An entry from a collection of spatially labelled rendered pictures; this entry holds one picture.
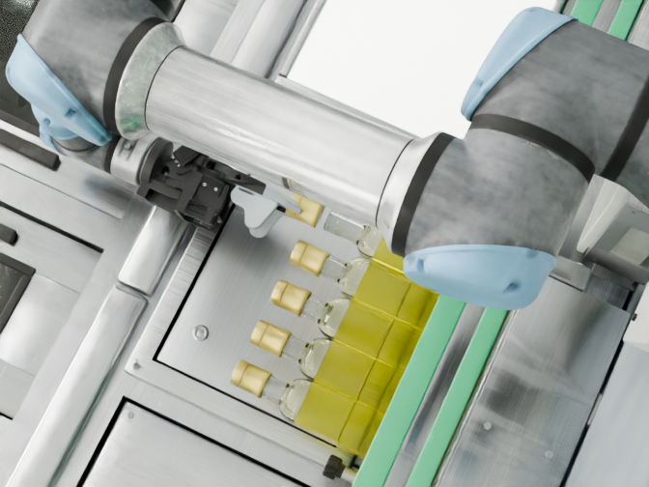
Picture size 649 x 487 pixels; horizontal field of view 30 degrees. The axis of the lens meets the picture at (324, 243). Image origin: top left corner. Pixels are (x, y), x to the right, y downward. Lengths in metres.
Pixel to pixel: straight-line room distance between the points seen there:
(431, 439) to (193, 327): 0.44
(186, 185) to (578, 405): 0.57
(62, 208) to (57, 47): 0.69
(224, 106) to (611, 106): 0.33
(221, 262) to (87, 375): 0.24
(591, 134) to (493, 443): 0.47
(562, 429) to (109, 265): 0.71
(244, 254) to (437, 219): 0.73
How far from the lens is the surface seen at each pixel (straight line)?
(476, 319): 1.43
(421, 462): 1.40
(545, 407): 1.40
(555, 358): 1.41
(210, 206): 1.57
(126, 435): 1.72
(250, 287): 1.70
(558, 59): 1.04
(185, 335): 1.69
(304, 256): 1.56
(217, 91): 1.09
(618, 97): 1.04
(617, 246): 1.41
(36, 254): 1.80
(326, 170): 1.05
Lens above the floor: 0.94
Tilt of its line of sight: 7 degrees up
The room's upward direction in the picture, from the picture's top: 65 degrees counter-clockwise
